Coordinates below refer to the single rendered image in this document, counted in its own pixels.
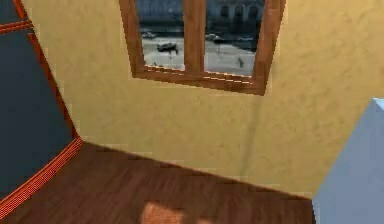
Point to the pale blue cabinet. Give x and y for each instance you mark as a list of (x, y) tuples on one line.
[(353, 173)]

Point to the red framed dark glass door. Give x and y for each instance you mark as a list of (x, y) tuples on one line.
[(26, 110)]

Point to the brown wooden framed window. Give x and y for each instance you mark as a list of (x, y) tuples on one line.
[(194, 40)]

